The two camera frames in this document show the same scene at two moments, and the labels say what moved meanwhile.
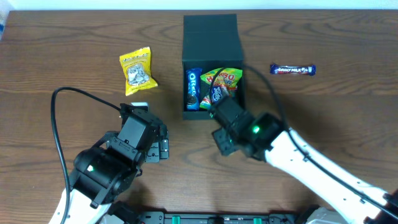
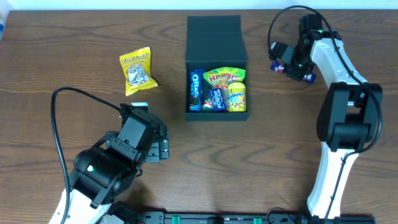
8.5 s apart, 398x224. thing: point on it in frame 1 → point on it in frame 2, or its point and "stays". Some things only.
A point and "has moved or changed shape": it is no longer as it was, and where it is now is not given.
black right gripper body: x=222 y=143 → x=294 y=72
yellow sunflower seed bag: x=137 y=66 stays
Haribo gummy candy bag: x=227 y=77 has moved or changed shape
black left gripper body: x=161 y=145 stays
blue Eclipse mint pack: x=216 y=94 stays
